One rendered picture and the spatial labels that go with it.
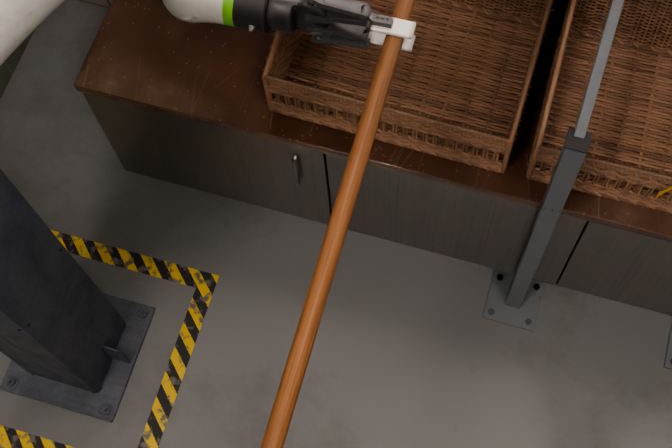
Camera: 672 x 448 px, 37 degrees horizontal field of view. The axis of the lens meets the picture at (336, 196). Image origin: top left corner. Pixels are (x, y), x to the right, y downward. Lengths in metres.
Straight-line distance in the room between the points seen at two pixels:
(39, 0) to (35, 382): 1.64
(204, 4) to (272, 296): 1.22
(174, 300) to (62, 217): 0.42
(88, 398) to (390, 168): 1.04
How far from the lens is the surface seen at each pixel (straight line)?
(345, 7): 1.62
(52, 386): 2.77
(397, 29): 1.63
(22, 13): 1.31
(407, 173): 2.23
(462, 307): 2.71
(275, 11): 1.65
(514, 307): 2.72
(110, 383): 2.73
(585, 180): 2.18
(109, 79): 2.40
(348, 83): 2.30
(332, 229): 1.49
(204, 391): 2.68
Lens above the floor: 2.58
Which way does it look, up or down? 66 degrees down
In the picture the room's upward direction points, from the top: 6 degrees counter-clockwise
